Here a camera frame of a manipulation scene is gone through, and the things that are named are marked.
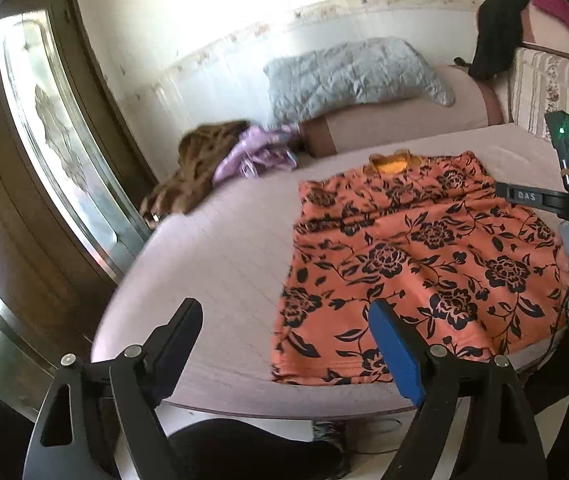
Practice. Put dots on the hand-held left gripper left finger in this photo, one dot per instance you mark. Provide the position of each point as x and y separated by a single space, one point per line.
180 342

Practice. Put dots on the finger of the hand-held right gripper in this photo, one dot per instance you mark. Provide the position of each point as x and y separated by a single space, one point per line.
524 195

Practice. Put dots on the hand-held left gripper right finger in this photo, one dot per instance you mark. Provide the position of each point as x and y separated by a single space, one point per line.
395 352

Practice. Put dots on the orange black floral garment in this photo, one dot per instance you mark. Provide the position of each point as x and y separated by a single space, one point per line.
414 270

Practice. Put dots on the pink quilted bed sheet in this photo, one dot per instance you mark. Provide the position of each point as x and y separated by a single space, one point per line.
214 260

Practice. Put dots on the striped floral cushion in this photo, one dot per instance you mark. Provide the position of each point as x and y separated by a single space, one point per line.
544 90

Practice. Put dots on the person's dark pants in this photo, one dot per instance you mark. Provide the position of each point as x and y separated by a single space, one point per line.
249 452

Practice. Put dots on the black cloth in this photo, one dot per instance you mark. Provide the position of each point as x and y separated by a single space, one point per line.
499 30

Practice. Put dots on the brown patterned cloth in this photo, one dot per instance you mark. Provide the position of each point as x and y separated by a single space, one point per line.
199 170

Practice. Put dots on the purple shiny cloth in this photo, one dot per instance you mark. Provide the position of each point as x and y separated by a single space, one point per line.
254 155

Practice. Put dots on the wooden door with glass pane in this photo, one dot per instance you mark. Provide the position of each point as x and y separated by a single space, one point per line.
39 160

